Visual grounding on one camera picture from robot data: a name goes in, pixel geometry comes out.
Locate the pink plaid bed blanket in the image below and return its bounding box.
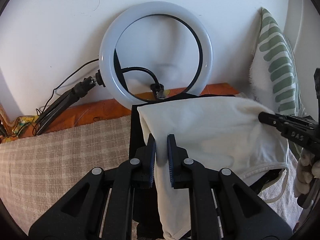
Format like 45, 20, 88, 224
0, 114, 308, 240

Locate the green white patterned pillow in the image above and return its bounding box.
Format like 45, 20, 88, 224
249, 8, 307, 117

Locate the colourful orange scarf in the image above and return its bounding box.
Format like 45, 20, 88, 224
1, 105, 38, 143

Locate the black ring light cable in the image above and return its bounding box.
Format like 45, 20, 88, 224
18, 58, 166, 137

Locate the white tank top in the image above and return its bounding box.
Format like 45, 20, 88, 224
137, 96, 290, 240

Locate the white gloved right hand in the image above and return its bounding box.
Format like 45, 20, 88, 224
293, 149, 319, 198

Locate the white ring light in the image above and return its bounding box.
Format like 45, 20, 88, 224
99, 1, 214, 109

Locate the black ring light tripod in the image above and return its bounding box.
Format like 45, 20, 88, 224
33, 70, 105, 136

